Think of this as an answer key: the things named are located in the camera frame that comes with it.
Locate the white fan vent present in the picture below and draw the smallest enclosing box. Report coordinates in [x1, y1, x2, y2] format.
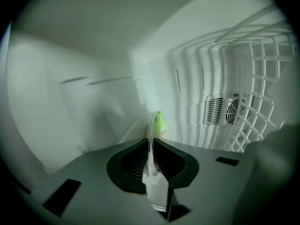
[203, 91, 256, 128]

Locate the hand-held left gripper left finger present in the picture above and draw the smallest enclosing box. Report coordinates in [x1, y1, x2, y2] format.
[32, 138, 169, 225]

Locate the white round plate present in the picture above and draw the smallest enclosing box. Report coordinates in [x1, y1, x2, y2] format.
[141, 111, 170, 213]

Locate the white wire fridge shelf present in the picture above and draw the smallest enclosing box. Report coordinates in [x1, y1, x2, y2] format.
[214, 2, 296, 153]

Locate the black mini fridge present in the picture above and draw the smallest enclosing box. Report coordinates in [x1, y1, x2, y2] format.
[0, 0, 300, 198]

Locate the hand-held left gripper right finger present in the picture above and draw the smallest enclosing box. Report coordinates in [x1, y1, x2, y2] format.
[155, 139, 252, 225]

